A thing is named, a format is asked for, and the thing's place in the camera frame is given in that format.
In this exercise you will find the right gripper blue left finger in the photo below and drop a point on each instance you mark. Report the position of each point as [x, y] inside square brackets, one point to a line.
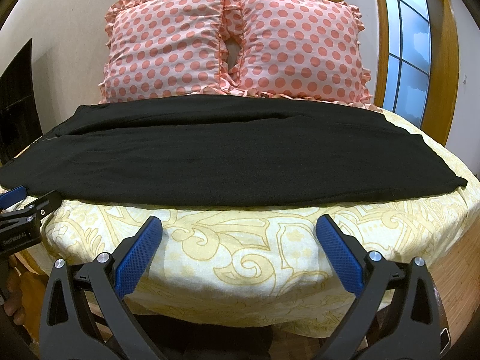
[84, 315]

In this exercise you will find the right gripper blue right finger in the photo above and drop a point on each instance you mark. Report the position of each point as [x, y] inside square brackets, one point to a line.
[395, 313]

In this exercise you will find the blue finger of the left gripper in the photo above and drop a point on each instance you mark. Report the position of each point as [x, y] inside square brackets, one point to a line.
[12, 197]

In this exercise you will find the black pants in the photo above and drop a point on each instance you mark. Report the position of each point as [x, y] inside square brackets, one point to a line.
[220, 150]

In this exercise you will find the dark bedside cabinet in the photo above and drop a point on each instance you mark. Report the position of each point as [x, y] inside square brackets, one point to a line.
[20, 124]

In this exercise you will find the yellow floral bed sheet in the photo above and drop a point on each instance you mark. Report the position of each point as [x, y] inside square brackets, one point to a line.
[259, 266]

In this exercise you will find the left pink polka-dot pillow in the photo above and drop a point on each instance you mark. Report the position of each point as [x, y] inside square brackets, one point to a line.
[163, 48]

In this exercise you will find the pink polka-dot pillow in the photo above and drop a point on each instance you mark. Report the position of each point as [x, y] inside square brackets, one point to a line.
[298, 48]
[163, 48]

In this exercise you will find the wooden framed window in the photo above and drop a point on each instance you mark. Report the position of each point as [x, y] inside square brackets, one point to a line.
[419, 63]

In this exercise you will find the right pink polka-dot pillow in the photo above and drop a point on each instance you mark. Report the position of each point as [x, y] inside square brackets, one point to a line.
[298, 48]

